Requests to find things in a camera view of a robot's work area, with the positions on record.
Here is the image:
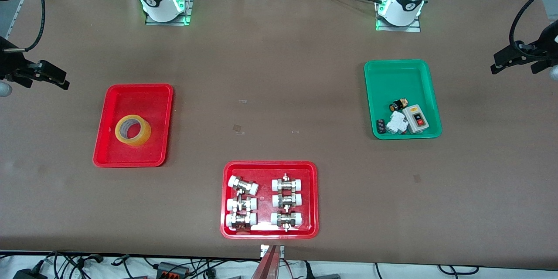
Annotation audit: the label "yellow tape roll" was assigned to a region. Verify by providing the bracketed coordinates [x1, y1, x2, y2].
[115, 114, 152, 147]

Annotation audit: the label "green plastic tray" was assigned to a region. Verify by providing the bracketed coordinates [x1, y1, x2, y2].
[364, 59, 443, 141]

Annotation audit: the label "red camera pole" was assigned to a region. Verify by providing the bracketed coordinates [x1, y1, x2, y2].
[252, 245, 282, 279]

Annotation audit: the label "white circuit breaker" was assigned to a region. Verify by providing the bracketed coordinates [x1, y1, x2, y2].
[386, 111, 409, 135]

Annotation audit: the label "white marker plate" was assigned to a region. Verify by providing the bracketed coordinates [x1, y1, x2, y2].
[260, 244, 285, 259]

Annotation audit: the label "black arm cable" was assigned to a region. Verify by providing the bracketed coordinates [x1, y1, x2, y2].
[0, 0, 45, 53]
[509, 0, 558, 59]

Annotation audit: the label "grey switch box red button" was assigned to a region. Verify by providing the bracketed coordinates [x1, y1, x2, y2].
[402, 104, 430, 135]

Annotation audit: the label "red tray holding valves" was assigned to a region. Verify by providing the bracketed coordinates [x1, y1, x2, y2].
[220, 160, 319, 239]

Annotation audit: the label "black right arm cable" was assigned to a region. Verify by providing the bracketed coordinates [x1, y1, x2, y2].
[0, 0, 45, 53]

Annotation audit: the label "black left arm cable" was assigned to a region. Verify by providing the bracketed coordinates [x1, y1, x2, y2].
[509, 0, 558, 59]

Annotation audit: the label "empty red plastic tray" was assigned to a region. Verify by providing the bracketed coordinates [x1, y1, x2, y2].
[92, 84, 174, 168]

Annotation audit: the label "tilted metal valve white caps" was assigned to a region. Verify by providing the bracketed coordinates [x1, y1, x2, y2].
[228, 175, 259, 196]

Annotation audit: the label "aluminium table rail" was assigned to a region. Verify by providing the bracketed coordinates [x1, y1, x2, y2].
[7, 0, 44, 33]

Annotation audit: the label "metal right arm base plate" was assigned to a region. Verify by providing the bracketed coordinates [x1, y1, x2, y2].
[145, 0, 194, 26]

